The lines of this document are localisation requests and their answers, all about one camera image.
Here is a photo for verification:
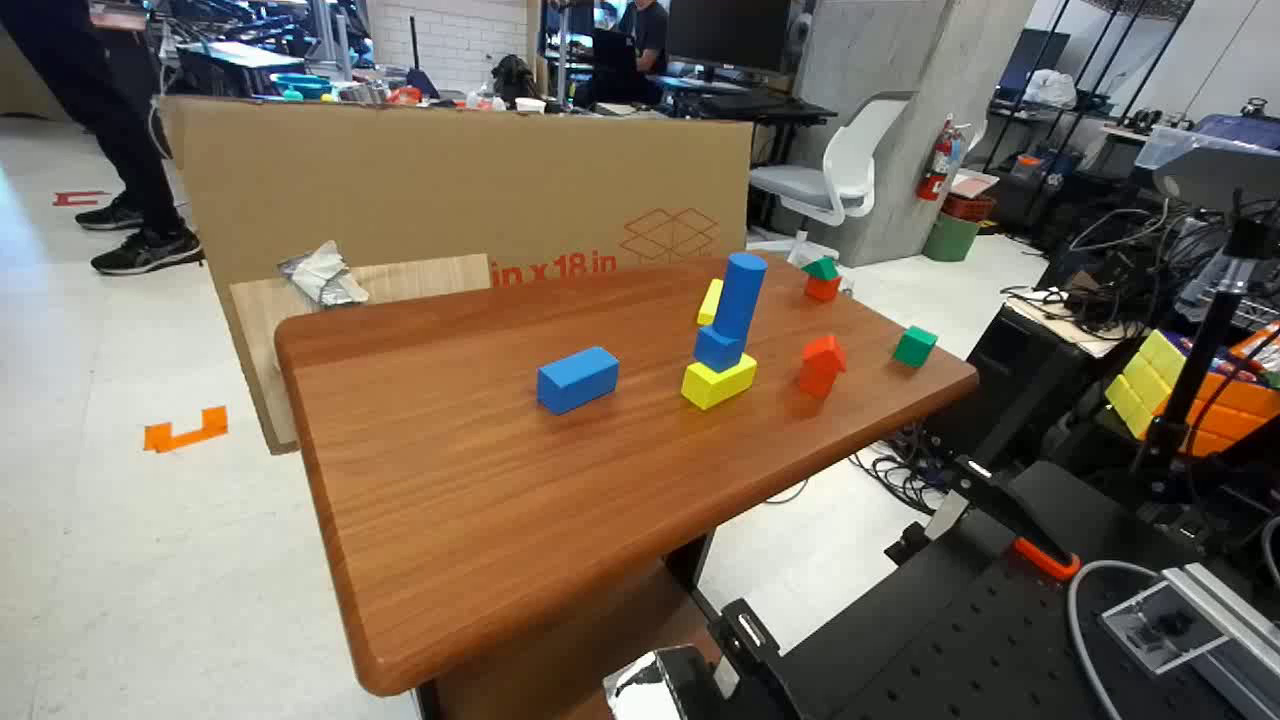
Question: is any orange cube block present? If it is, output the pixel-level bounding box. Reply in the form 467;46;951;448
793;333;854;406

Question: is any blue rectangular block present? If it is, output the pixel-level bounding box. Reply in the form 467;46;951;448
535;343;623;420

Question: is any small blue cube block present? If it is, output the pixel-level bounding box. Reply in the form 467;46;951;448
693;324;746;377

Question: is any yellow L-shaped block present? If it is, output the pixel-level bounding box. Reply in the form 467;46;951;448
676;352;760;417

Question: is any tall yellow block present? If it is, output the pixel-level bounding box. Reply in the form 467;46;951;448
693;275;727;333

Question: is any tall blue block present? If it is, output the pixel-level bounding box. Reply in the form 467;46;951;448
712;254;773;348

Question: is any green cube block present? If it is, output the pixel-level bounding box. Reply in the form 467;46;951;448
890;324;939;374

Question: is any large cardboard box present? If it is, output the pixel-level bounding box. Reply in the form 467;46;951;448
155;94;760;455

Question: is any white office chair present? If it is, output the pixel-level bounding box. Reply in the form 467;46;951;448
746;89;922;263

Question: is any shiny metal table foot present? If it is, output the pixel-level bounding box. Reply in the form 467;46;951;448
600;643;738;720

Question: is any seated person in dark shirt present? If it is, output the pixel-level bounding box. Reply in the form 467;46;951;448
615;0;672;81

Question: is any crumpled grey cloth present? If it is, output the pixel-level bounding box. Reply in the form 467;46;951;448
276;236;371;313

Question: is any green bin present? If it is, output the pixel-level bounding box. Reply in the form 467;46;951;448
922;208;986;268

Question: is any red fire extinguisher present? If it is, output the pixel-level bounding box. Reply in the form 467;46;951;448
911;116;967;208

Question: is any small wooden side table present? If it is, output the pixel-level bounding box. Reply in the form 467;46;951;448
966;281;1140;455

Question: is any cluttered background desk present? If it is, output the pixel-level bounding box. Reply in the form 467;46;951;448
169;32;311;99

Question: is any yellow foam pad stack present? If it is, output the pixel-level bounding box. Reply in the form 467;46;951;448
1099;329;1193;443

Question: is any black sneaker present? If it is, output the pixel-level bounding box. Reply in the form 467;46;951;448
73;193;150;236
89;223;209;281

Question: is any orange crate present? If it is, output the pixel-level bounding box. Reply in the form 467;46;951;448
1175;324;1280;463

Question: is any person in black trousers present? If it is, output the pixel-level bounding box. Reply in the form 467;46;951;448
0;0;209;281

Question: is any grey covered machine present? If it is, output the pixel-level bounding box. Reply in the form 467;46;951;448
1127;108;1280;219

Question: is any floor power strip with cables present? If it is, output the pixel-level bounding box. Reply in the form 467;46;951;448
857;428;971;519

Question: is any wooden table pedestal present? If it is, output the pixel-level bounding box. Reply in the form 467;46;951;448
416;556;727;720

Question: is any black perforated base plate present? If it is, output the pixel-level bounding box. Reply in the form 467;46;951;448
746;455;1280;720

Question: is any orange handled clamp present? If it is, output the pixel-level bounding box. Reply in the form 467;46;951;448
1004;534;1088;587

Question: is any black cable bundle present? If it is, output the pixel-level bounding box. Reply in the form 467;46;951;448
1055;198;1224;342

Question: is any white cable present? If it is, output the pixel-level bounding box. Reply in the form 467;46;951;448
1061;556;1169;720

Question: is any black camera stand pole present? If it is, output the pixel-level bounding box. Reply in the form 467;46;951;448
1127;198;1270;504

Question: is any silver rail with clear box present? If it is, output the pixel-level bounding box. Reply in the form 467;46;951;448
1097;556;1280;720

